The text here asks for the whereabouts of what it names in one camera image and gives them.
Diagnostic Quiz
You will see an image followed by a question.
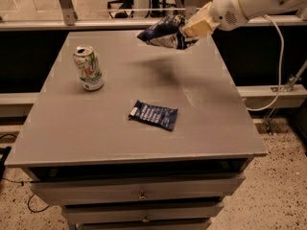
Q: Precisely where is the blue chip bag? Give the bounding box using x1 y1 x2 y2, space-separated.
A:
137 14 199 50

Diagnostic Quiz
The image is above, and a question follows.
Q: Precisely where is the left metal railing bracket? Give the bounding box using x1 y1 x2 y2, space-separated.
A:
59 0 78 26

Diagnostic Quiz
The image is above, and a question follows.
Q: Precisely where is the grey drawer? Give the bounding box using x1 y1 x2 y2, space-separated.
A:
62 201 224 224
31 172 246 205

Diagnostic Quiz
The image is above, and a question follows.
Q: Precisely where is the black office chair base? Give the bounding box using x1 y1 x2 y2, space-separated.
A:
106 0 134 18

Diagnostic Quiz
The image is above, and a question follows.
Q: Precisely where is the top grey drawer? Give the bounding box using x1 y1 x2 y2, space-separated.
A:
31 172 246 205

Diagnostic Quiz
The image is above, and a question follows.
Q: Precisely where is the right metal railing bracket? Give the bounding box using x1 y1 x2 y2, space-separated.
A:
183 0 200 19

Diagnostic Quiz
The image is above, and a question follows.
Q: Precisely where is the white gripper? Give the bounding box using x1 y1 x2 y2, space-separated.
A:
181 0 248 37

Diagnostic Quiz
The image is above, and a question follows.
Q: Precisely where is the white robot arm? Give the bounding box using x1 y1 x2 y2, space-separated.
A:
180 0 307 37

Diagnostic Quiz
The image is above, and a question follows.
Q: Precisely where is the metal railing bracket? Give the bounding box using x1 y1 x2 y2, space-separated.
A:
183 0 200 19
59 0 78 26

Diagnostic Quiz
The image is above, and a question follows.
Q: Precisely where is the black floor cable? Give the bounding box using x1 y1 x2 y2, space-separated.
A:
0 133 51 214

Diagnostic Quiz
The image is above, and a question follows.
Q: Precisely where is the small dark blue snack packet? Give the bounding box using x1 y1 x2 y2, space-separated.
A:
129 100 178 131

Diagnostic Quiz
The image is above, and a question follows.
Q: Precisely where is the grey drawer cabinet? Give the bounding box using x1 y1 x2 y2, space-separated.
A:
7 31 267 230

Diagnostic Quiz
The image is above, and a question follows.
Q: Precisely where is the metal railing beam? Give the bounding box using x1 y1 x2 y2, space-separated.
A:
0 15 307 32

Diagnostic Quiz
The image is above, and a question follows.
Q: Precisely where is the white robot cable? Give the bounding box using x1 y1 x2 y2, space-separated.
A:
245 14 285 112

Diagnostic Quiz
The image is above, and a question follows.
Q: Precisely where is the middle grey drawer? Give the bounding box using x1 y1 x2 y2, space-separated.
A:
62 201 224 224

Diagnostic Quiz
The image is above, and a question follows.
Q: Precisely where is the green white soda can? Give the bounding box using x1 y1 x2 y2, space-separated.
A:
73 45 104 91

